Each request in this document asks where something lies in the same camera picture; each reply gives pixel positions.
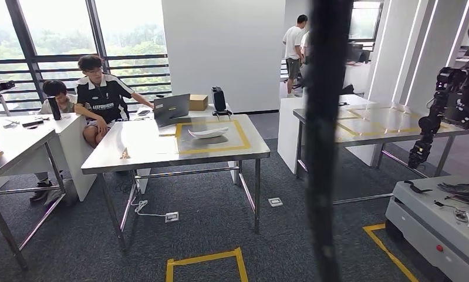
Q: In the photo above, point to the large white plastic shell part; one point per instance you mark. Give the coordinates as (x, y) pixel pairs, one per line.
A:
(209, 133)

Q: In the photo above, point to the grey wheeled robot with arm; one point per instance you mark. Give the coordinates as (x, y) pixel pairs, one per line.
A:
(424, 218)

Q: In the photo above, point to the black controller with antennas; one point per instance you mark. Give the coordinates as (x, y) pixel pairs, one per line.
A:
(221, 113)

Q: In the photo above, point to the black case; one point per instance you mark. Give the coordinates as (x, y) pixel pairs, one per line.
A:
(218, 99)

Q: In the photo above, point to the cardboard box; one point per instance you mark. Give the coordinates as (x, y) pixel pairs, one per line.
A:
(199, 103)

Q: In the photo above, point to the white cabinet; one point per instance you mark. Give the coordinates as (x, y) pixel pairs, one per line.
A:
(290, 128)

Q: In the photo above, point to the dark grey laptop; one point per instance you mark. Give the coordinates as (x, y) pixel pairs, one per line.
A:
(172, 109)

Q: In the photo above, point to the white floor socket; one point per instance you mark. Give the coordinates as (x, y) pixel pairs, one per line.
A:
(172, 217)
(275, 202)

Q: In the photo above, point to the dark blurred vertical pole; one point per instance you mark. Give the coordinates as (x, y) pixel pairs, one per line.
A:
(327, 136)

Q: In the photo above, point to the grey phone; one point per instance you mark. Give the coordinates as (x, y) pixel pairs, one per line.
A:
(143, 113)

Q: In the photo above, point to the small tan object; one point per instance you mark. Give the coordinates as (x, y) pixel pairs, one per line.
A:
(125, 155)

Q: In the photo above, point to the person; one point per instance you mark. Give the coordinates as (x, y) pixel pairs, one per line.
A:
(102, 101)
(294, 43)
(55, 88)

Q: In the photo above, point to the yellow floor tape square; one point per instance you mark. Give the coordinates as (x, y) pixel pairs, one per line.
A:
(203, 257)

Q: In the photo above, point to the black window railing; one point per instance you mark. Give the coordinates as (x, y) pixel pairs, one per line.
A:
(141, 57)

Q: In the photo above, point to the black bottle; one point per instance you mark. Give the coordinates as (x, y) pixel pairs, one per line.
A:
(54, 109)

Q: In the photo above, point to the black remote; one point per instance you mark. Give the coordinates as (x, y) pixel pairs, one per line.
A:
(32, 123)

